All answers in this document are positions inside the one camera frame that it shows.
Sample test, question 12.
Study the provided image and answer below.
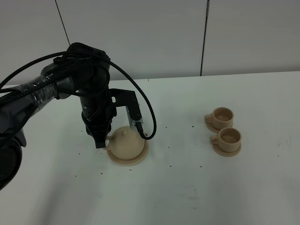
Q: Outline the near beige cup saucer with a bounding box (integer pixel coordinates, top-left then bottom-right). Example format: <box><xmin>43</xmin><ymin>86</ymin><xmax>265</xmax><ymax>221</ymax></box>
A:
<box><xmin>212</xmin><ymin>142</ymin><xmax>241</xmax><ymax>157</ymax></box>

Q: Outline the beige ceramic teapot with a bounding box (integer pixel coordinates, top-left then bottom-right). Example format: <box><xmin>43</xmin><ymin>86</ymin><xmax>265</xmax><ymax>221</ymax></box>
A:
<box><xmin>104</xmin><ymin>126</ymin><xmax>149</xmax><ymax>162</ymax></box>

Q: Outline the far beige teacup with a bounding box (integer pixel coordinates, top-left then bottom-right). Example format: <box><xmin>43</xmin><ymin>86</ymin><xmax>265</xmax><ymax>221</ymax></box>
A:
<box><xmin>204</xmin><ymin>107</ymin><xmax>234</xmax><ymax>133</ymax></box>

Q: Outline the beige round teapot saucer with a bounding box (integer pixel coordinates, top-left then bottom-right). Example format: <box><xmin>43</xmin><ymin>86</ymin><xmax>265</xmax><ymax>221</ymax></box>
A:
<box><xmin>107</xmin><ymin>141</ymin><xmax>149</xmax><ymax>166</ymax></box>

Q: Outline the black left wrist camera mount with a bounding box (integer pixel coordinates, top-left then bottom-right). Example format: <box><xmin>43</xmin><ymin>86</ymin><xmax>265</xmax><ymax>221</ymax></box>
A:
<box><xmin>109</xmin><ymin>89</ymin><xmax>143</xmax><ymax>132</ymax></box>

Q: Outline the near beige teacup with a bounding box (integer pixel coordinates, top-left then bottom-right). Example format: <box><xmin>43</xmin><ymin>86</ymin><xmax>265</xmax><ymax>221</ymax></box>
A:
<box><xmin>210</xmin><ymin>127</ymin><xmax>241</xmax><ymax>144</ymax></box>

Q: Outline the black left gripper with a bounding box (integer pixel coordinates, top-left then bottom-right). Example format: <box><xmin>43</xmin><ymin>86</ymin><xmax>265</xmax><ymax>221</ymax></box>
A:
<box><xmin>80</xmin><ymin>88</ymin><xmax>116</xmax><ymax>149</ymax></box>

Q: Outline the beige teacup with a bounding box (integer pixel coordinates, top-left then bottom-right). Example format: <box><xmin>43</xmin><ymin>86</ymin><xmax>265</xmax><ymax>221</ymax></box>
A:
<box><xmin>204</xmin><ymin>107</ymin><xmax>234</xmax><ymax>133</ymax></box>
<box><xmin>210</xmin><ymin>127</ymin><xmax>241</xmax><ymax>144</ymax></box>

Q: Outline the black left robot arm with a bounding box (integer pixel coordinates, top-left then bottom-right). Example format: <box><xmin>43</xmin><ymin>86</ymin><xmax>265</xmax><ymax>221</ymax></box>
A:
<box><xmin>0</xmin><ymin>43</ymin><xmax>115</xmax><ymax>188</ymax></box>

